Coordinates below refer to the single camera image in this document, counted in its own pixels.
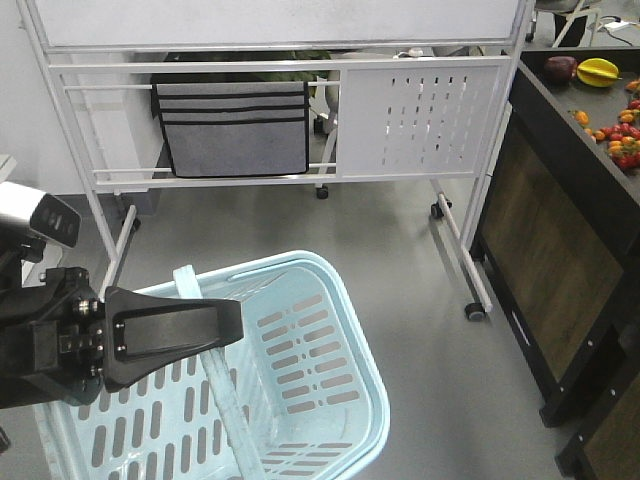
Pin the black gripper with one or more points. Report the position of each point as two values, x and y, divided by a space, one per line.
51 337

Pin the light blue plastic basket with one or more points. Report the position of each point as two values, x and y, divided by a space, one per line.
300 396

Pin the grey fabric pocket organizer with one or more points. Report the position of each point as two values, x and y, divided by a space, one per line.
239 129

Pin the white whiteboard stand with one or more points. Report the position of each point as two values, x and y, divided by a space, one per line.
398 90

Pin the dark wooden display table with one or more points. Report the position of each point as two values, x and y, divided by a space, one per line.
559 236

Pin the dark purple fruit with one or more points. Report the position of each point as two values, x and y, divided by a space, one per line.
560 69

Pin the yellow star fruit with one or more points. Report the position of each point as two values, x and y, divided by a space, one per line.
598 72

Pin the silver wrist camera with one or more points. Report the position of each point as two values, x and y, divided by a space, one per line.
34 213

